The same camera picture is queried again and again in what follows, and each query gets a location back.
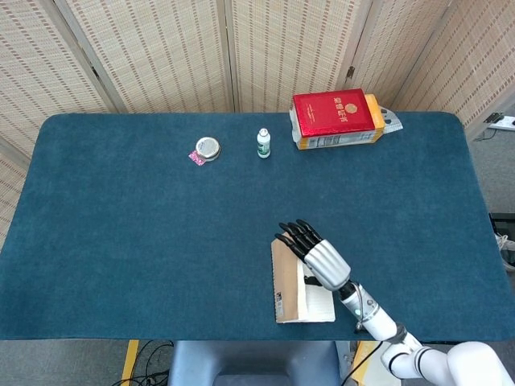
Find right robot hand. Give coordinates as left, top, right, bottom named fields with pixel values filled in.
left=274, top=219, right=352, bottom=291

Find brown spiral notebook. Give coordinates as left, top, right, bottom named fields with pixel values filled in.
left=270, top=230, right=336, bottom=325

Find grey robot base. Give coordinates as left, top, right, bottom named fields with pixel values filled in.
left=167, top=340, right=341, bottom=386

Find yellow white carton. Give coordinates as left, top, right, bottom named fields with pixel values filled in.
left=350, top=340, right=387, bottom=386

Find yellow cardboard box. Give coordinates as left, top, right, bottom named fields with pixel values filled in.
left=289, top=93, right=386, bottom=151

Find small white green bottle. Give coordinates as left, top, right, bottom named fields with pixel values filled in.
left=256, top=128, right=271, bottom=159

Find red certificate book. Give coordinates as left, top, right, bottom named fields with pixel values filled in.
left=292, top=88, right=377, bottom=140

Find grey triangular ruler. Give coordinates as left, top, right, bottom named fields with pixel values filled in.
left=379, top=107, right=404, bottom=134

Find round silver tin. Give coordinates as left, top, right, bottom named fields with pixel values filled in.
left=195, top=137, right=222, bottom=162

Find blue table mat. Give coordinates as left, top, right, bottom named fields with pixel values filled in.
left=0, top=112, right=515, bottom=343

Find grey sneaker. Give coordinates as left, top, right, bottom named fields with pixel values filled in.
left=495, top=233, right=515, bottom=274

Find yellow floor tape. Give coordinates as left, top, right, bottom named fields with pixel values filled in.
left=120, top=339, right=140, bottom=386

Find white power strip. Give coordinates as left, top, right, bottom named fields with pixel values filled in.
left=484, top=113, right=515, bottom=132

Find bamboo folding screen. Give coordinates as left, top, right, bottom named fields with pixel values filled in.
left=0, top=0, right=515, bottom=247

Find black floor cables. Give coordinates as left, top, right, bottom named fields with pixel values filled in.
left=111, top=339, right=175, bottom=386

